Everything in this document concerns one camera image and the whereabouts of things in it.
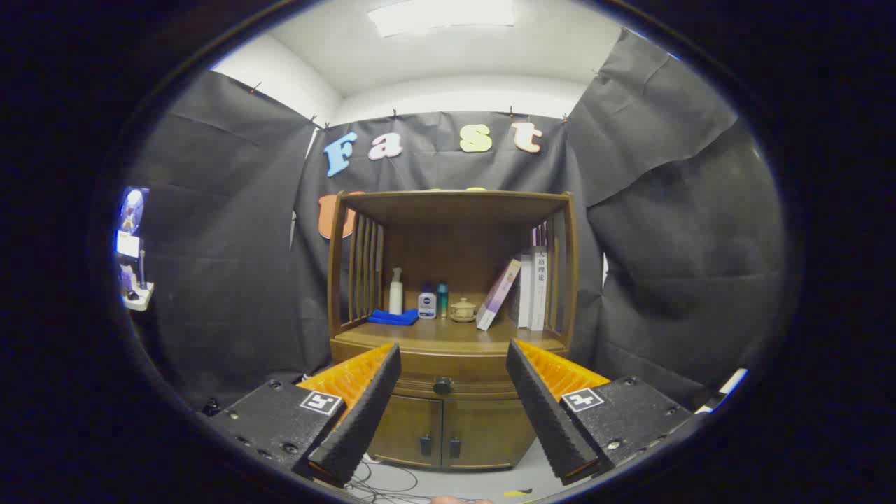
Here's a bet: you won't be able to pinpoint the wooden cabinet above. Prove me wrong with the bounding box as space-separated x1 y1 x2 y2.
326 189 580 471

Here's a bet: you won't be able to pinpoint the bright equipment stand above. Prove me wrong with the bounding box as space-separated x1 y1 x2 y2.
115 185 155 312

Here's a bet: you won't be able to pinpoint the white slotted panel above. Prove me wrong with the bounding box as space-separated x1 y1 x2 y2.
700 367 750 414

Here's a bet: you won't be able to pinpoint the blue folded cloth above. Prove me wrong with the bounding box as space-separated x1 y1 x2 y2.
367 309 420 327

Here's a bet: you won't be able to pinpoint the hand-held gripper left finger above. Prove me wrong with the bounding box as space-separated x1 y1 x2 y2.
203 342 403 489

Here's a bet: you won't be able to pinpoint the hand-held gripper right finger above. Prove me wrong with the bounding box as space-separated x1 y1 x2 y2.
505 339 701 486

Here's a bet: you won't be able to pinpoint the wooden countertop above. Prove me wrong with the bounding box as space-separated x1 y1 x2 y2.
336 315 566 354

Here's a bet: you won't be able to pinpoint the wooden cabinet door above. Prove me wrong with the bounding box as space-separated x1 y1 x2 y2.
369 395 443 467
442 398 537 470

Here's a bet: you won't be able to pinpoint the purple white book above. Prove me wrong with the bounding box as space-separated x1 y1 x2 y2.
476 258 523 332

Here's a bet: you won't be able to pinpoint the wooden drawer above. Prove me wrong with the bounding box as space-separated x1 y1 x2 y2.
330 341 569 401

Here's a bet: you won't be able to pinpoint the thin white book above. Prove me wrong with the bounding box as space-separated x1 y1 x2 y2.
517 253 533 328

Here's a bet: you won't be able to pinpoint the black floor cables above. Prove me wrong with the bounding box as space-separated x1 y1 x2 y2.
346 458 449 504

